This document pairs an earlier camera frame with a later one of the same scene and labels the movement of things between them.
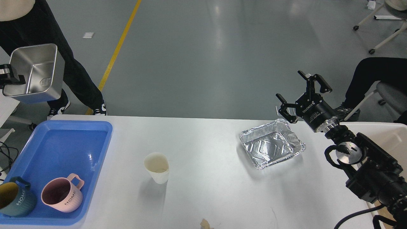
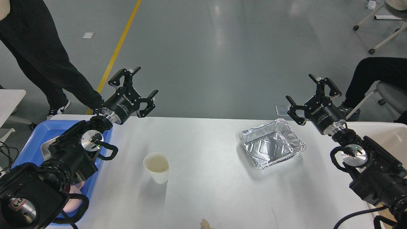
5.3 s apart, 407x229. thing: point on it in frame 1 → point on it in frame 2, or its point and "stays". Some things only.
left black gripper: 11,81 → 125,101
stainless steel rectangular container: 44,68 → 46,152
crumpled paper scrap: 205,224 stays
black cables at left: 8,155 stays
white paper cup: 157,165 stays
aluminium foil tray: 271,142 stays
